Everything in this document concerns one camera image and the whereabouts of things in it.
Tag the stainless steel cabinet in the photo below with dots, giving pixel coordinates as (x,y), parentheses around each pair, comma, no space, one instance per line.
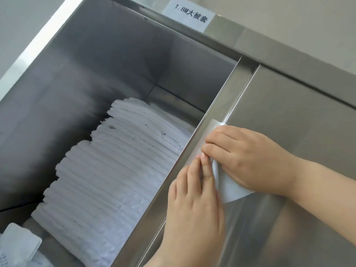
(111,58)

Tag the stack of folded white linens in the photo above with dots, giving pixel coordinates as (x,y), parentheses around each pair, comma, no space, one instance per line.
(116,169)

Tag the person's left hand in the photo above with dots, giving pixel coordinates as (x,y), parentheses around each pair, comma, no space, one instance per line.
(194,214)

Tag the person's right fingers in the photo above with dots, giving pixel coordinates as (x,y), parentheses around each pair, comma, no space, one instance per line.
(219,143)

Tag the clear plastic bag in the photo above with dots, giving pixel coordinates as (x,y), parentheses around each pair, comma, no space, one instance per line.
(19,241)

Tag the person's left fingers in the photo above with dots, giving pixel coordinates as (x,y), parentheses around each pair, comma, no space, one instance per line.
(194,172)

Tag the person's right hand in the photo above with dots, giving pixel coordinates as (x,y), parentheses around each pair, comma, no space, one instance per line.
(256,161)

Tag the white sticker sheet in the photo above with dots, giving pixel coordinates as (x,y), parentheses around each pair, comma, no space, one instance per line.
(232,189)

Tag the person's left forearm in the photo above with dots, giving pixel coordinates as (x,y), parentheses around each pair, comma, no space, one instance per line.
(183,260)

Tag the person's right forearm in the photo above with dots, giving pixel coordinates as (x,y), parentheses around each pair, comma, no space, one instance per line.
(328,191)

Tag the white printed cabinet label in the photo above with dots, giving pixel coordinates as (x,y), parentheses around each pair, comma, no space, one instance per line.
(189,14)

